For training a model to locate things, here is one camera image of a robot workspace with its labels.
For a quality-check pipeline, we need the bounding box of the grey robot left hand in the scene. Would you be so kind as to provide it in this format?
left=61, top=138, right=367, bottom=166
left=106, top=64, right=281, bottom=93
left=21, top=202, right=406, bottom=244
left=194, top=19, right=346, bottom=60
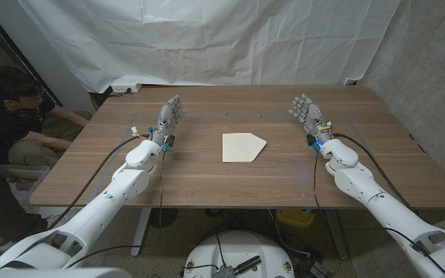
left=151, top=94, right=187, bottom=145

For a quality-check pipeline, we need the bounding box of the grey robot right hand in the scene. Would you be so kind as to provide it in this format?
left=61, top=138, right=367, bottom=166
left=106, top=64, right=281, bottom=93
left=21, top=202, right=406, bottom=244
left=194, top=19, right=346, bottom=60
left=287, top=93, right=334, bottom=145

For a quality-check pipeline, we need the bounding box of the cream paper envelope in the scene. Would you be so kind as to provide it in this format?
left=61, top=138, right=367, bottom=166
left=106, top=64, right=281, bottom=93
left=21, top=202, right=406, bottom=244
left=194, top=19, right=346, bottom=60
left=222, top=132, right=268, bottom=164

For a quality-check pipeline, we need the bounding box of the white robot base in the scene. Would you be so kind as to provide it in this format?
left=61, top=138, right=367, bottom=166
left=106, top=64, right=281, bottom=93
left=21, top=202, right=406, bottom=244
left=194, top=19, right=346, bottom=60
left=183, top=230, right=296, bottom=278

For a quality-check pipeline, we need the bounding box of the white power strip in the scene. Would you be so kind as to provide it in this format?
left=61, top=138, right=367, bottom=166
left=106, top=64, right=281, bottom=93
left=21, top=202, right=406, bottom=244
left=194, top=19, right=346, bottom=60
left=110, top=83, right=143, bottom=94

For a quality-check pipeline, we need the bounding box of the white backdrop sheet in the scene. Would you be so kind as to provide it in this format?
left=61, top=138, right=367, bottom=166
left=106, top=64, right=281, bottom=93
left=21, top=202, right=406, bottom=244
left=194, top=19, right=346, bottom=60
left=15, top=0, right=401, bottom=93

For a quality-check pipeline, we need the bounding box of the black round floor object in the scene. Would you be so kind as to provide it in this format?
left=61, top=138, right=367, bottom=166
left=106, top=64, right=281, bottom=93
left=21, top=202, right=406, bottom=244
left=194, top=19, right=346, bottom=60
left=148, top=208, right=180, bottom=229

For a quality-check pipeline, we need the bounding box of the yellow plastic object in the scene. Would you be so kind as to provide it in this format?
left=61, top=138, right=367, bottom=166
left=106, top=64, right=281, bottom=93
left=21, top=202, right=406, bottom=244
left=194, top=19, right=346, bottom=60
left=275, top=208, right=316, bottom=229

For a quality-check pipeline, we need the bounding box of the white table leg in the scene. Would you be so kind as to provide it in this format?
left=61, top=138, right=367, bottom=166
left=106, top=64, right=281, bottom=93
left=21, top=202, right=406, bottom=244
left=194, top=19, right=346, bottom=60
left=324, top=210, right=350, bottom=260
left=130, top=208, right=152, bottom=258

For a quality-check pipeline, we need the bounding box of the grey floor power strip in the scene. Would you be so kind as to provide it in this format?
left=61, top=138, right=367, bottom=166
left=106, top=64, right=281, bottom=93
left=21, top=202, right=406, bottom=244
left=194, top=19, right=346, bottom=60
left=309, top=260, right=330, bottom=278

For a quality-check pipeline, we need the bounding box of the clear plastic storage bin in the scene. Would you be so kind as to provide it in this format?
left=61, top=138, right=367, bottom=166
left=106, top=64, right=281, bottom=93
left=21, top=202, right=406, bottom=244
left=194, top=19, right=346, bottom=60
left=0, top=164, right=52, bottom=202

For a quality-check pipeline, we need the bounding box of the white robot torso cover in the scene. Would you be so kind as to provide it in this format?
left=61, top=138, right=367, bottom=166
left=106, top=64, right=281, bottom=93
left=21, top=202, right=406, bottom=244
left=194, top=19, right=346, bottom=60
left=0, top=267, right=133, bottom=278

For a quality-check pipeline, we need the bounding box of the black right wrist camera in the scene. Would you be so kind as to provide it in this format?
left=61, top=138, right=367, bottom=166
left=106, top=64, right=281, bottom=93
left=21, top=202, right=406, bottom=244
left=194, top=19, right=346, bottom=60
left=306, top=134, right=323, bottom=151

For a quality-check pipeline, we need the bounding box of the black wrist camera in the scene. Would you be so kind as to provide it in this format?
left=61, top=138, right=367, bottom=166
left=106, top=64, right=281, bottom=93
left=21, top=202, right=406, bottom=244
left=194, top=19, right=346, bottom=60
left=160, top=134, right=176, bottom=153
left=306, top=134, right=323, bottom=151

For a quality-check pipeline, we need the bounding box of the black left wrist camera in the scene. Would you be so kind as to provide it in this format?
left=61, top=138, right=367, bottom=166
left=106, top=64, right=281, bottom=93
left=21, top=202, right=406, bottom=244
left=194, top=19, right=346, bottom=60
left=160, top=134, right=176, bottom=153

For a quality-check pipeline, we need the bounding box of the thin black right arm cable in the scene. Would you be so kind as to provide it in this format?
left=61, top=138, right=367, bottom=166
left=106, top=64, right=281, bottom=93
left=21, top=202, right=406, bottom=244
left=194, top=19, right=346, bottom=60
left=312, top=149, right=445, bottom=275

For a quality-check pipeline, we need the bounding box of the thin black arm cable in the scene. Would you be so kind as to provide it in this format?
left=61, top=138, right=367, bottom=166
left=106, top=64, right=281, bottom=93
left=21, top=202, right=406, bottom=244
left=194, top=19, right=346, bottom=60
left=312, top=149, right=445, bottom=275
left=63, top=148, right=168, bottom=270

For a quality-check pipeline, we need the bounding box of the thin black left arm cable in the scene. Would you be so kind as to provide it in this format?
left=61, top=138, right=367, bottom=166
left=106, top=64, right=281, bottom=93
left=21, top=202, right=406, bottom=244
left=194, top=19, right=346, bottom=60
left=63, top=148, right=168, bottom=270

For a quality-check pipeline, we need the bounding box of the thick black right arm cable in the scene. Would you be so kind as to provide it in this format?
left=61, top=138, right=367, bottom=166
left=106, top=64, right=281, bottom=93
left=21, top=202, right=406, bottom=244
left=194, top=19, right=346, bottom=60
left=332, top=133, right=415, bottom=212

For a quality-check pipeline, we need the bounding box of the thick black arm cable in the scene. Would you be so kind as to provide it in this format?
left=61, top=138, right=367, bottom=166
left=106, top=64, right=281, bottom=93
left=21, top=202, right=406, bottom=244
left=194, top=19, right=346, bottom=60
left=332, top=133, right=415, bottom=212
left=46, top=133, right=152, bottom=231

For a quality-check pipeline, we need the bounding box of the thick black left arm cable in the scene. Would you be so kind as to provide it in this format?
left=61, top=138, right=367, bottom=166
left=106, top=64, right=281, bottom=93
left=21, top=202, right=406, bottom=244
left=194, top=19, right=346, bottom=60
left=46, top=133, right=152, bottom=231

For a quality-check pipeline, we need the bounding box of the black diagonal frame pole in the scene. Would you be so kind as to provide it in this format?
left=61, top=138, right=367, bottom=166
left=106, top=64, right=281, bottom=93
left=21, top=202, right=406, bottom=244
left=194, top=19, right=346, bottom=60
left=0, top=0, right=63, bottom=107

